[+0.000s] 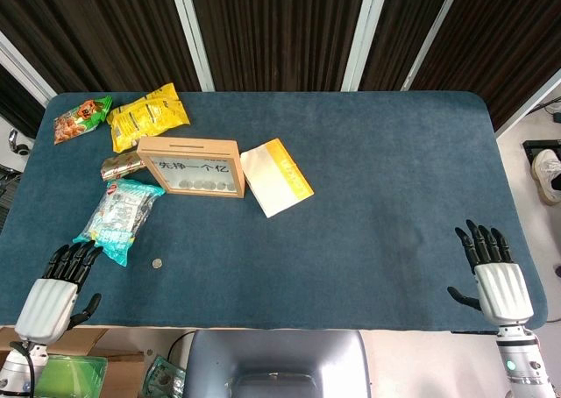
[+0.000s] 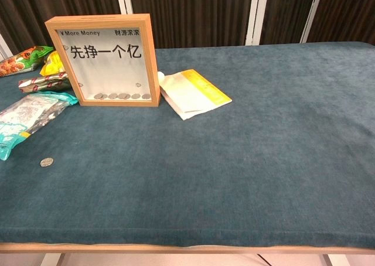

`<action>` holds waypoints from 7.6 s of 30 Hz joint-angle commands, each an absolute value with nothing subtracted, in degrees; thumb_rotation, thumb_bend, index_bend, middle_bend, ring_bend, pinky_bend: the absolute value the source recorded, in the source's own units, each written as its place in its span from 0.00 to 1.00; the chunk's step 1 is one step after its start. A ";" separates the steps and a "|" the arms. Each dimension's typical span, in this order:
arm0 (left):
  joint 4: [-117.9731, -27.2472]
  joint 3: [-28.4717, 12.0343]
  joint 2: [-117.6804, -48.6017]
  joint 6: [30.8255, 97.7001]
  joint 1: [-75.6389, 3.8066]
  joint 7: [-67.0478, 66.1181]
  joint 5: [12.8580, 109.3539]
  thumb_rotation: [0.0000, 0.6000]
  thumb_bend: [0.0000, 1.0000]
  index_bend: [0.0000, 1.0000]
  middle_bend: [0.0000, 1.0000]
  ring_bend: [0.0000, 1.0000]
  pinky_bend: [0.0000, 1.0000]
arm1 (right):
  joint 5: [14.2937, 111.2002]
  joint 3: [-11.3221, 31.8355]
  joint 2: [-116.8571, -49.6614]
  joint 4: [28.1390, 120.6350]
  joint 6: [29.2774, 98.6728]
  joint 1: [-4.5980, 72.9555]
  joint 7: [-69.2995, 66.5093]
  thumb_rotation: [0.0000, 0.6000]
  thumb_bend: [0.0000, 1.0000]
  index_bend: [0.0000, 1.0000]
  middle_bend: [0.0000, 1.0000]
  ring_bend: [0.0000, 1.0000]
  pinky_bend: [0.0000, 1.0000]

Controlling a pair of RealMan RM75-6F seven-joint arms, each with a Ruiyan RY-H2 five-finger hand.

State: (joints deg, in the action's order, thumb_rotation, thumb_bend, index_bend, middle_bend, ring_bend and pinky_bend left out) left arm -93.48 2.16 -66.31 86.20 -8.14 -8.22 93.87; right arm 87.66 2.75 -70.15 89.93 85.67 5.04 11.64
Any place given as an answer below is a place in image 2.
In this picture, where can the silver coin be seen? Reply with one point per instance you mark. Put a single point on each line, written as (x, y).
(47, 162)
(146, 96)
(136, 96)
(99, 96)
(124, 96)
(112, 96)

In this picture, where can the yellow and white paper packet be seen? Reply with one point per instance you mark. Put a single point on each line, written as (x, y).
(193, 93)

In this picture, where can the blue tablecloth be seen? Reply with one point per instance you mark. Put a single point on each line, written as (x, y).
(205, 166)

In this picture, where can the yellow snack bag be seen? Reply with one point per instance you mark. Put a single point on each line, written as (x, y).
(52, 65)

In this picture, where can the teal transparent snack bag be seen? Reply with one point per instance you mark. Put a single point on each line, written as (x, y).
(26, 116)

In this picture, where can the green snack bag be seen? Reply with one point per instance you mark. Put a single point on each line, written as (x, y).
(17, 62)

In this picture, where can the wooden coin box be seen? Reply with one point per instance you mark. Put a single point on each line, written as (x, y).
(105, 72)

